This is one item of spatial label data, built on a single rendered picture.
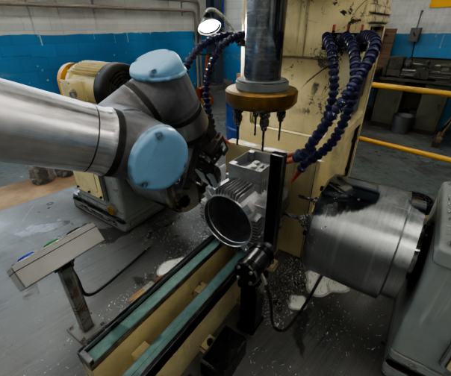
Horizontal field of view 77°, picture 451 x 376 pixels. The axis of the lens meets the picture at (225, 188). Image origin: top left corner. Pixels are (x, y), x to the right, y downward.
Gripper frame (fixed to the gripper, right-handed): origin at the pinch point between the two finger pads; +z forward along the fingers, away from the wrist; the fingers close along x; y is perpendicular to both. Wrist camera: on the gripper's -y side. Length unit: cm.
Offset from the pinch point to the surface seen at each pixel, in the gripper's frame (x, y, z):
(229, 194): -6.8, -1.6, -2.4
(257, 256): -20.4, -12.9, -1.7
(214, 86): 414, 436, 366
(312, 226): -28.2, -2.1, -1.9
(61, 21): 509, 242, 88
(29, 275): 11.5, -38.5, -19.0
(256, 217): -13.9, -2.9, 2.7
